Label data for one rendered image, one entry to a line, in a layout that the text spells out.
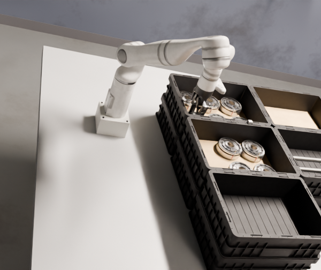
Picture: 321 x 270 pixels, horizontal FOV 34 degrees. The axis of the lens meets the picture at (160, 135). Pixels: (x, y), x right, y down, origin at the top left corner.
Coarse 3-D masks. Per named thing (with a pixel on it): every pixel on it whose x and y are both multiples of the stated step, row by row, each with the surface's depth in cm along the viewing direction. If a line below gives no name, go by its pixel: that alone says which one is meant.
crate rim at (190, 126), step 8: (200, 120) 210; (208, 120) 211; (216, 120) 213; (192, 128) 203; (272, 128) 221; (192, 136) 201; (200, 144) 197; (280, 144) 214; (200, 152) 193; (200, 160) 193; (288, 160) 208; (208, 168) 188; (216, 168) 189; (224, 168) 190; (296, 168) 204
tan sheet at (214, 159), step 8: (208, 144) 216; (216, 144) 218; (240, 144) 223; (208, 152) 212; (216, 152) 213; (208, 160) 208; (216, 160) 209; (224, 160) 211; (232, 160) 213; (240, 160) 214; (248, 160) 216; (264, 160) 219
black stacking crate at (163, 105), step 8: (160, 104) 240; (160, 112) 237; (168, 112) 227; (160, 120) 236; (168, 120) 226; (160, 128) 234; (168, 128) 228; (168, 136) 227; (176, 136) 217; (168, 144) 226; (176, 144) 220; (168, 152) 223
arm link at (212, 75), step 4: (204, 68) 210; (204, 72) 210; (208, 72) 208; (212, 72) 208; (216, 72) 208; (220, 72) 209; (204, 76) 210; (208, 76) 209; (212, 76) 209; (216, 76) 209; (212, 80) 210; (216, 80) 211
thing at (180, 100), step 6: (192, 78) 233; (198, 78) 234; (174, 84) 224; (234, 84) 241; (240, 84) 242; (246, 84) 244; (174, 90) 222; (252, 90) 241; (180, 96) 218; (180, 102) 215; (258, 102) 234; (180, 108) 215; (186, 114) 209; (192, 114) 211; (264, 114) 228; (228, 120) 216; (234, 120) 218; (240, 120) 218
